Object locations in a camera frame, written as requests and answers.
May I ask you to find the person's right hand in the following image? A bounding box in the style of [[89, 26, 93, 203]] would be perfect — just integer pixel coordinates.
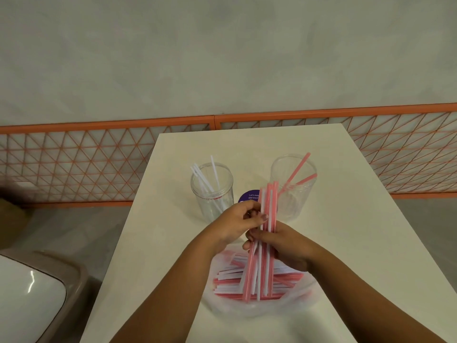
[[242, 222, 323, 272]]

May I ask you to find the person's left hand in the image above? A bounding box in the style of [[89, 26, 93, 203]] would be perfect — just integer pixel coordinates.
[[203, 200, 269, 251]]

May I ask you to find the clear jar with white straws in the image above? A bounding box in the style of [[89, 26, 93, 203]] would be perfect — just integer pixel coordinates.
[[190, 162, 235, 224]]

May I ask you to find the clear jar with pink straws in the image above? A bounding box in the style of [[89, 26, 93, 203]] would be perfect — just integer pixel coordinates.
[[270, 155, 318, 222]]

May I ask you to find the bundle of straws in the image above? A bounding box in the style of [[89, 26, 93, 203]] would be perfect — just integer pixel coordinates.
[[242, 180, 285, 303]]

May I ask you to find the white drinking straw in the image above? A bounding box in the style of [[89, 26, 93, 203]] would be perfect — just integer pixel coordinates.
[[190, 166, 215, 194], [194, 163, 217, 192], [209, 155, 220, 186]]

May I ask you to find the pile of mixed straws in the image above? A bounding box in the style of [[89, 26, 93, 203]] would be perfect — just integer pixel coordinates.
[[213, 252, 304, 301]]

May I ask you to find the pink drinking straw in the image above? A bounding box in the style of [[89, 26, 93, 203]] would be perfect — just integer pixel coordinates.
[[278, 151, 312, 197], [280, 173, 318, 195]]

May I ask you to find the clear plastic bag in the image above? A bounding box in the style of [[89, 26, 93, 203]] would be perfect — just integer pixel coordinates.
[[201, 246, 320, 318]]

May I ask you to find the person's left forearm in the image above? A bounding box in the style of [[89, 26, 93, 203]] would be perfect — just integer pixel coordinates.
[[109, 230, 230, 343]]

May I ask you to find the person's right forearm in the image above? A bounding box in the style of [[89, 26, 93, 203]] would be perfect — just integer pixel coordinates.
[[308, 250, 450, 343]]

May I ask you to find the round purple sticker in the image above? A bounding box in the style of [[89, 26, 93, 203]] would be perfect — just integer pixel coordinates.
[[237, 190, 261, 204]]

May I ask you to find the orange lattice fence panel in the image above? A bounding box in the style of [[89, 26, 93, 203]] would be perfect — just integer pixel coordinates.
[[214, 102, 457, 200], [0, 116, 216, 208]]

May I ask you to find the beige chair with white seat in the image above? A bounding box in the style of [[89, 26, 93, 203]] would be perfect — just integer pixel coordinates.
[[0, 248, 90, 343]]

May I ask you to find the brown cardboard box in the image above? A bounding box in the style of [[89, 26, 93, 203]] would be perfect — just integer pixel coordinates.
[[0, 196, 33, 247]]

